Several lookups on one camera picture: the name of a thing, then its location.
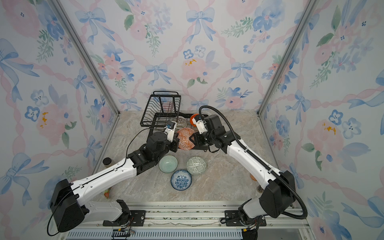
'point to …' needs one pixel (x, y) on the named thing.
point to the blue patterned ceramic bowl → (181, 180)
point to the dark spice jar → (259, 189)
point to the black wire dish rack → (163, 106)
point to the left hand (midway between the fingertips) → (177, 132)
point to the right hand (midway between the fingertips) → (192, 136)
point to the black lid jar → (107, 161)
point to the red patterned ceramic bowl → (183, 135)
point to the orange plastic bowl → (192, 116)
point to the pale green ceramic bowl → (168, 164)
